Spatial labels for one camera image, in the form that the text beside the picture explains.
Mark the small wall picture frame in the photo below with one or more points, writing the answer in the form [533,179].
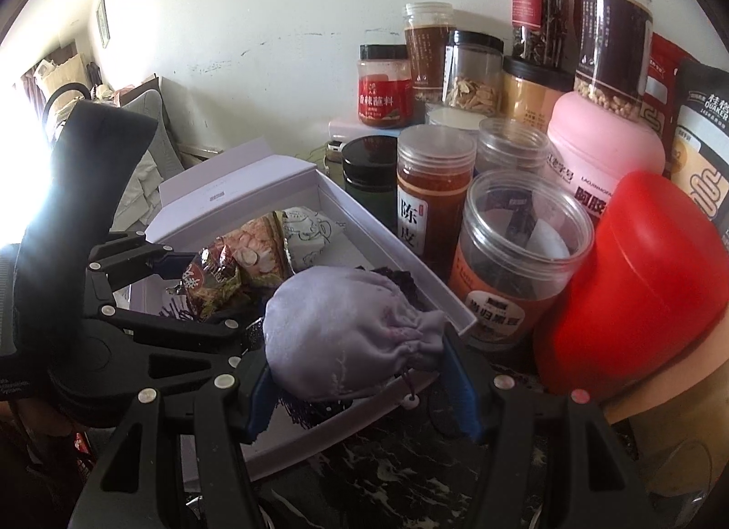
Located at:
[102,21]

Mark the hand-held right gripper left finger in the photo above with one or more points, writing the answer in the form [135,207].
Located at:
[256,398]

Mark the black oat bag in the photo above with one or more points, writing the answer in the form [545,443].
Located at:
[703,124]

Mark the brown snack packet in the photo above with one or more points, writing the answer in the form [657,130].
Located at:
[228,272]

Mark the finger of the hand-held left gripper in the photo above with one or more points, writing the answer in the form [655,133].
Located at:
[188,335]
[168,261]

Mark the kraft paper bag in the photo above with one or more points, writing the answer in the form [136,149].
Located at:
[666,398]

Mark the dark green jar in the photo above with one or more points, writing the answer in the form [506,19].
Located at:
[369,176]

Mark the brown jar with clear lid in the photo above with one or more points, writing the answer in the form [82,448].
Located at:
[426,50]

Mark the empty clear plastic jar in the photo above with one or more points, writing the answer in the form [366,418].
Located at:
[510,144]

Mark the cardboard box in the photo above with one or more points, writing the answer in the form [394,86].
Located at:
[139,86]

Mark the black polka dot cloth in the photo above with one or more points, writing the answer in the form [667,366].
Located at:
[398,279]

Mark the white lid jar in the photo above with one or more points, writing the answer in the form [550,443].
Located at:
[453,119]

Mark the grey chair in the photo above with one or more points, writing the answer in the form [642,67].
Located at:
[154,113]

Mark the red food bag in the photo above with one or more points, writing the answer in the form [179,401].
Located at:
[663,85]

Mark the yellow jar with black lid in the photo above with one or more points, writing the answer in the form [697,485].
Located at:
[529,93]

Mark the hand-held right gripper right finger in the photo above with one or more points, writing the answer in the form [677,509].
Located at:
[467,392]

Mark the orange jar with white label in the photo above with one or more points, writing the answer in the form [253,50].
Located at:
[433,193]

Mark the white printed packet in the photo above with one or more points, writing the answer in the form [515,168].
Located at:
[310,235]

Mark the black lid jar of slices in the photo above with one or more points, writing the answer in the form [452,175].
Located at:
[472,79]

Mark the white cloth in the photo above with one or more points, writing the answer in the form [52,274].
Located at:
[139,187]

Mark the flat white box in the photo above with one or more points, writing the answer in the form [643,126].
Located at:
[353,127]

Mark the pink canister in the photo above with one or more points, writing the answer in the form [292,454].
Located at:
[603,136]

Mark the tall jar with dark label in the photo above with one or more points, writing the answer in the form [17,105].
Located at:
[612,33]

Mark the red canister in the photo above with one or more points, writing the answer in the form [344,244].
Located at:
[632,284]

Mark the red label seasoning jar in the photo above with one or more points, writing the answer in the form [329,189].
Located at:
[384,96]

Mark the clear jar with orange label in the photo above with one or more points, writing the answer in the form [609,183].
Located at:
[512,290]

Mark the red and white packet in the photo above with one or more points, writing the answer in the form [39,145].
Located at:
[84,446]

